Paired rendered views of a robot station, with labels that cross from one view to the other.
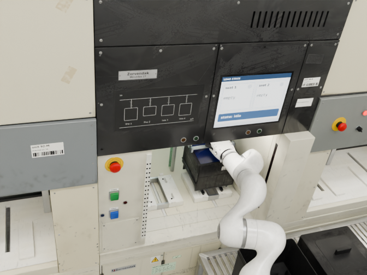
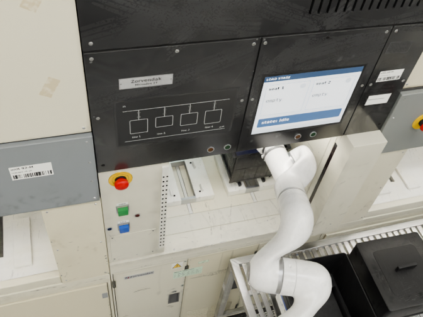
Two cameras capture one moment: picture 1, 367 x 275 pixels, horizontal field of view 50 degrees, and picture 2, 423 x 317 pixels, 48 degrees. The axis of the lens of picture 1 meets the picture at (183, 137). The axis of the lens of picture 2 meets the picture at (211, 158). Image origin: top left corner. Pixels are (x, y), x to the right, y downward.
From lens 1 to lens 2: 35 cm
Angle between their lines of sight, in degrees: 15
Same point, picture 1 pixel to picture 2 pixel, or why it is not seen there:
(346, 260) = (408, 279)
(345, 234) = (413, 244)
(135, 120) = (145, 133)
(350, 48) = not seen: outside the picture
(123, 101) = (128, 112)
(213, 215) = (250, 213)
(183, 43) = (209, 40)
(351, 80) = not seen: outside the picture
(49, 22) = (14, 26)
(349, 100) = not seen: outside the picture
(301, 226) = (359, 225)
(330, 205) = (400, 202)
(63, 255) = (65, 267)
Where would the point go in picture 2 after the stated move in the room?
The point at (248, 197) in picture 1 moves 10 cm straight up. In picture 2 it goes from (289, 236) to (298, 215)
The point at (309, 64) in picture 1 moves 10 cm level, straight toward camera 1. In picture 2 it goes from (390, 54) to (383, 75)
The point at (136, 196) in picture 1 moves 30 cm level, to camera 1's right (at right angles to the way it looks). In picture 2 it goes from (150, 209) to (245, 224)
